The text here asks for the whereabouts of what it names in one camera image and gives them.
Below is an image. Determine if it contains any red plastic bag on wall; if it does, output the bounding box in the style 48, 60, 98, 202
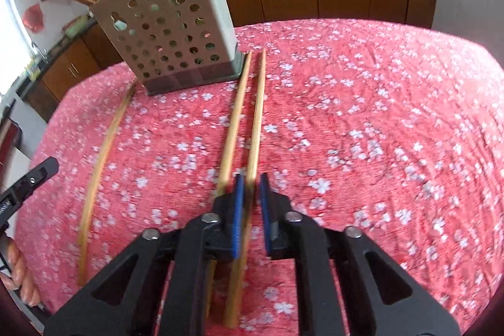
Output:
21, 3, 44, 33

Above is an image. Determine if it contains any wooden chopstick from holder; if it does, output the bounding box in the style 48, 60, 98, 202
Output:
77, 80, 138, 287
205, 50, 254, 319

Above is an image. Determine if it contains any red floral tablecloth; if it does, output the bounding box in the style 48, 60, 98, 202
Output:
15, 20, 503, 330

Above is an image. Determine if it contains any person's left hand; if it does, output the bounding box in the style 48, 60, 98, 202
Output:
1, 236, 41, 307

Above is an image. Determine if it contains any perforated beige utensil holder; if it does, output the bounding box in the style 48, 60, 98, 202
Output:
90, 0, 244, 95

